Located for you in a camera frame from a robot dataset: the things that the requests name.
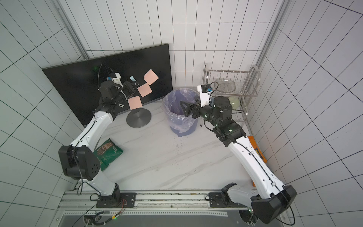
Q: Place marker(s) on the pink note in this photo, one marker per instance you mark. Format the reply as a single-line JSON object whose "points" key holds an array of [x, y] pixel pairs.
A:
{"points": [[144, 89], [134, 102], [150, 77]]}

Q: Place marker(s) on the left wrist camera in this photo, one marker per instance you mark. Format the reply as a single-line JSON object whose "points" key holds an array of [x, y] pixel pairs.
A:
{"points": [[116, 78]]}

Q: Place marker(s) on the green snack bag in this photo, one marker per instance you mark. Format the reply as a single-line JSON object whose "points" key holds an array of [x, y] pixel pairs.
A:
{"points": [[107, 153]]}

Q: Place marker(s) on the aluminium mounting rail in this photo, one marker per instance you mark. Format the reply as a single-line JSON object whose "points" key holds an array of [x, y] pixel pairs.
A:
{"points": [[197, 208]]}

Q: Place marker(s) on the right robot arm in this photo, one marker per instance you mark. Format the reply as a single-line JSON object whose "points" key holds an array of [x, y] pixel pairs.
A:
{"points": [[271, 197]]}

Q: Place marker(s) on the round grey monitor base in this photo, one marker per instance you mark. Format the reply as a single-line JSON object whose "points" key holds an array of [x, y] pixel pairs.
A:
{"points": [[138, 118]]}

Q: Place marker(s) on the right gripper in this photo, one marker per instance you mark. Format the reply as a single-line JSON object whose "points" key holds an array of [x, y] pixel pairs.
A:
{"points": [[194, 109]]}

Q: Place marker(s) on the black flat monitor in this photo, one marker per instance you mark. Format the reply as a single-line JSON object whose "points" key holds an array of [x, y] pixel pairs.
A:
{"points": [[78, 83]]}

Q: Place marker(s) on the pink note top right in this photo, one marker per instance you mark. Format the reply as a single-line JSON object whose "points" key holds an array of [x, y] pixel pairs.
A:
{"points": [[150, 77]]}

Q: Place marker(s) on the pink note bottom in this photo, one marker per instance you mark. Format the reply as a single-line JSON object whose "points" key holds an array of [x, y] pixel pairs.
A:
{"points": [[134, 102]]}

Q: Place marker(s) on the clear glass plate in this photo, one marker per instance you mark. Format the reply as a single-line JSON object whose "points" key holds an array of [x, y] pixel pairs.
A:
{"points": [[225, 86]]}

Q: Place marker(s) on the steel dish rack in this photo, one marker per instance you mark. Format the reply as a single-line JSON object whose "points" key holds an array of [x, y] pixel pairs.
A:
{"points": [[247, 83]]}

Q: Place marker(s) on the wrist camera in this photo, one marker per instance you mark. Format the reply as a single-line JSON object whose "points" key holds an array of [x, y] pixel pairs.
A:
{"points": [[116, 78], [205, 92]]}

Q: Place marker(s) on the green bowl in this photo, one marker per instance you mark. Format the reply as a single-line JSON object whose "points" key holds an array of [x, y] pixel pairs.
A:
{"points": [[235, 102]]}

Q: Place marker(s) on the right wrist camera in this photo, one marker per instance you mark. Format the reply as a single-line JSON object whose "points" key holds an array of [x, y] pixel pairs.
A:
{"points": [[205, 92]]}

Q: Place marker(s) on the purple trash bin with liner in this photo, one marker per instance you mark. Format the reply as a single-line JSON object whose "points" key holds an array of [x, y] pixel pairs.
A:
{"points": [[178, 122]]}

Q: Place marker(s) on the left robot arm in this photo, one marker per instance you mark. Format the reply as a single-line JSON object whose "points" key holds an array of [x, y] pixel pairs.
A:
{"points": [[78, 160]]}

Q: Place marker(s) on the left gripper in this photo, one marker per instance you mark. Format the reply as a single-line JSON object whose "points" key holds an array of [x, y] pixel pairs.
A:
{"points": [[128, 84]]}

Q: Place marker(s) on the orange candy bag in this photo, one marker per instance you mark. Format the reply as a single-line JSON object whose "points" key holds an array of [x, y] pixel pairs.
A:
{"points": [[257, 149]]}

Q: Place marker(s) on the pink note middle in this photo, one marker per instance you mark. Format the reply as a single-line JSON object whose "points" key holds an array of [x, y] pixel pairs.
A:
{"points": [[144, 89]]}

